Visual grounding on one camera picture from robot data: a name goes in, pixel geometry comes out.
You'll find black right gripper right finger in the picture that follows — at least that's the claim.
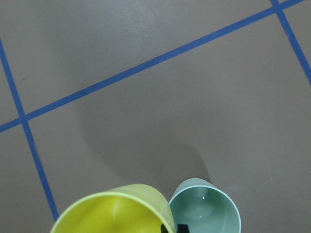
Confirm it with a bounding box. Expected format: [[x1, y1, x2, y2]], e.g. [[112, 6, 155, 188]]
[[177, 224, 189, 233]]

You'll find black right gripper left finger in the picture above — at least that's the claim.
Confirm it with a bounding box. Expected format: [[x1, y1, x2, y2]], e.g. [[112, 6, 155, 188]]
[[160, 224, 171, 233]]

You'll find yellow cup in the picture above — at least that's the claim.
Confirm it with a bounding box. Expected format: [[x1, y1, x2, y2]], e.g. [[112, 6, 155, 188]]
[[51, 183, 177, 233]]

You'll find light green cup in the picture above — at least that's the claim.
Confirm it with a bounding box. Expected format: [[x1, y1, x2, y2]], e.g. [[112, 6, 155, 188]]
[[169, 178, 242, 233]]

